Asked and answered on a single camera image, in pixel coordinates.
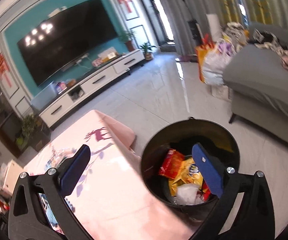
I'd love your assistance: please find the small potted plant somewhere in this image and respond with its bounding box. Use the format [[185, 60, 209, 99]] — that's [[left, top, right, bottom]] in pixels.
[[139, 42, 157, 61]]

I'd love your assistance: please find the blue translucent storage box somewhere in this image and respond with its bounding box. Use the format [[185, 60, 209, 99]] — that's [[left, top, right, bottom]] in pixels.
[[30, 81, 57, 110]]

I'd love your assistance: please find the yellow snack bag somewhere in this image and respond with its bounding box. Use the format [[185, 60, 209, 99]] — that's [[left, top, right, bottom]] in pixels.
[[168, 156, 204, 197]]

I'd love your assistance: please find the floor lamp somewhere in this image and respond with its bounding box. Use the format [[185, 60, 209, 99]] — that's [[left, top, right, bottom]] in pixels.
[[174, 0, 192, 22]]

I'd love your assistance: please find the black tower appliance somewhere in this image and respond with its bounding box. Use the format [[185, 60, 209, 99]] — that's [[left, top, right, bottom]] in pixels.
[[187, 19, 201, 55]]

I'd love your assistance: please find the tall potted plant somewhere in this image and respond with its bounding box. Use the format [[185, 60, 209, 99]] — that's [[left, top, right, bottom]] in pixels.
[[119, 29, 137, 52]]

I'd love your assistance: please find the white upright panel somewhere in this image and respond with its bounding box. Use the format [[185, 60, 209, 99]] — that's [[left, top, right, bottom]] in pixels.
[[206, 14, 220, 42]]

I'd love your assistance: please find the large filled white plastic bag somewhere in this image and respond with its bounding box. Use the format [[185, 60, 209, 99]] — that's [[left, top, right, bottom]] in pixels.
[[201, 40, 234, 85]]

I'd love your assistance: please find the orange shopping bag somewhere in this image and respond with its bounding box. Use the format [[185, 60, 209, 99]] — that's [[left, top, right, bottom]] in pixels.
[[195, 34, 216, 83]]

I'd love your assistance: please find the pink printed tablecloth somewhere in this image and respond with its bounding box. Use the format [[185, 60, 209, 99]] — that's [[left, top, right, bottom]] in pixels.
[[23, 109, 184, 240]]

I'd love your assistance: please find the white TV cabinet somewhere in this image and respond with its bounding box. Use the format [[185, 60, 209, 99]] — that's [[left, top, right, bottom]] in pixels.
[[30, 49, 146, 128]]

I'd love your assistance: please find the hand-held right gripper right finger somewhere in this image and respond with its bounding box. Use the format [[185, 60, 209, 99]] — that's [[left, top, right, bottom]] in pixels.
[[192, 143, 275, 240]]

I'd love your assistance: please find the red orange snack packet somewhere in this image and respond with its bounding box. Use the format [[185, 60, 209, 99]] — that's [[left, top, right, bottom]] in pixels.
[[158, 149, 186, 180]]

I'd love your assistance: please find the black television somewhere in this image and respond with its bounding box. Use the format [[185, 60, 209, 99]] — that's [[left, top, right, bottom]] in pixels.
[[17, 0, 117, 87]]

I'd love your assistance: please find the yellow patterned curtain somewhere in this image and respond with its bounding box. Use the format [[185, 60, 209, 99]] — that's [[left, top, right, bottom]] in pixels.
[[209, 0, 284, 28]]

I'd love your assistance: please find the pile of clothes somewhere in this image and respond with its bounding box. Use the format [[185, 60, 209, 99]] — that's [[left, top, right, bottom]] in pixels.
[[221, 22, 288, 58]]

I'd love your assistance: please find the grey sofa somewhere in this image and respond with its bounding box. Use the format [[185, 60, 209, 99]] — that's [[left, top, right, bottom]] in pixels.
[[222, 21, 288, 140]]

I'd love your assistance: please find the grey curtain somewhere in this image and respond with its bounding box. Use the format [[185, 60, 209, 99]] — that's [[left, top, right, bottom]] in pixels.
[[149, 0, 224, 53]]

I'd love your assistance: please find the white appliance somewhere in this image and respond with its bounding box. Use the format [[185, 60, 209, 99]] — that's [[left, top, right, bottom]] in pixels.
[[5, 160, 26, 195]]

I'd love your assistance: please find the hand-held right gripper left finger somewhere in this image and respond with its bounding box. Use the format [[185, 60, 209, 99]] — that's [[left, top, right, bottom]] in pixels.
[[8, 144, 94, 240]]

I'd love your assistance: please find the black round trash bin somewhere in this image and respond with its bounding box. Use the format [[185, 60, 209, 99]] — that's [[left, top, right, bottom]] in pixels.
[[140, 117, 241, 233]]

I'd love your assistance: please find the leafy plant in dark pot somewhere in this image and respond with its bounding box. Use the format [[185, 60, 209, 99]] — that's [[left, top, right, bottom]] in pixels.
[[15, 112, 51, 153]]

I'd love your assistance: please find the flat cardboard box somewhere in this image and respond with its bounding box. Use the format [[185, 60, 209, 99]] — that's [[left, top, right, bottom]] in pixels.
[[98, 46, 117, 63]]

